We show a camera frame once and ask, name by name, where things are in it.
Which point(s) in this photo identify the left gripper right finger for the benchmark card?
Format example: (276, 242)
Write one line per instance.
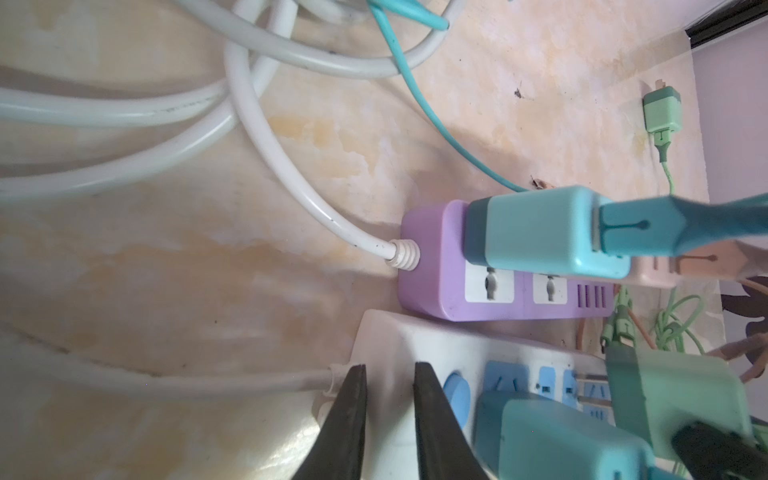
(442, 450)

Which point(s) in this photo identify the pink charger plug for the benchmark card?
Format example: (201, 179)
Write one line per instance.
(655, 272)

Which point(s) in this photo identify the purple power strip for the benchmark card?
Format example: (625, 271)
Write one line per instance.
(444, 285)

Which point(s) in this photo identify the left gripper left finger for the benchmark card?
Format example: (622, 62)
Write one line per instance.
(338, 451)

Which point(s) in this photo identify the green charger plug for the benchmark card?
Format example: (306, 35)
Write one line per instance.
(663, 114)
(656, 393)

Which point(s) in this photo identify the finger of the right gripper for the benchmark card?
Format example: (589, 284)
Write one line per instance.
(709, 453)

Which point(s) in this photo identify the dark teal charger plug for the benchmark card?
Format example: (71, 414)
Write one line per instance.
(519, 435)

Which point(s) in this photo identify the light teal charger plug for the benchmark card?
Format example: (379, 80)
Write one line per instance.
(544, 231)

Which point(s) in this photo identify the white blue power strip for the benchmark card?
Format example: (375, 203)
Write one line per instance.
(407, 399)

